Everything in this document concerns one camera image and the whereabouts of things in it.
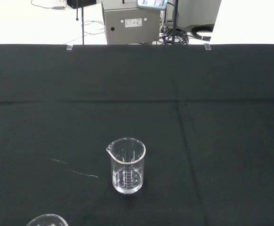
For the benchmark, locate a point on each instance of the black bench cloth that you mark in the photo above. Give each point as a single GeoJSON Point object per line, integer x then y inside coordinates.
{"type": "Point", "coordinates": [198, 131]}

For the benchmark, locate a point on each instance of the clear glass rod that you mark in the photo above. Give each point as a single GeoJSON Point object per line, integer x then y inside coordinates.
{"type": "Point", "coordinates": [85, 173]}

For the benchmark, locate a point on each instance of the grey metal cabinet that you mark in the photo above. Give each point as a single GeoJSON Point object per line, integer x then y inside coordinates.
{"type": "Point", "coordinates": [127, 33]}

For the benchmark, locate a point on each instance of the clear plastic cloth clip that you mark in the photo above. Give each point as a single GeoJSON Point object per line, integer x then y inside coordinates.
{"type": "Point", "coordinates": [69, 47]}
{"type": "Point", "coordinates": [207, 46]}

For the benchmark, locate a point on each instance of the black stand pole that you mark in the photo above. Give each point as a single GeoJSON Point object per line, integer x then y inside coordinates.
{"type": "Point", "coordinates": [175, 21]}

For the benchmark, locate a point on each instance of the blue-framed screen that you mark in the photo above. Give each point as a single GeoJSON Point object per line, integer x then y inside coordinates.
{"type": "Point", "coordinates": [151, 2]}

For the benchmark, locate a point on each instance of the light grey cabinet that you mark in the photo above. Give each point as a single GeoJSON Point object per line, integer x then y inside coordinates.
{"type": "Point", "coordinates": [198, 11]}

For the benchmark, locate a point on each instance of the black box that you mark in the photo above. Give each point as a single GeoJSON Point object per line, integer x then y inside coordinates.
{"type": "Point", "coordinates": [80, 3]}

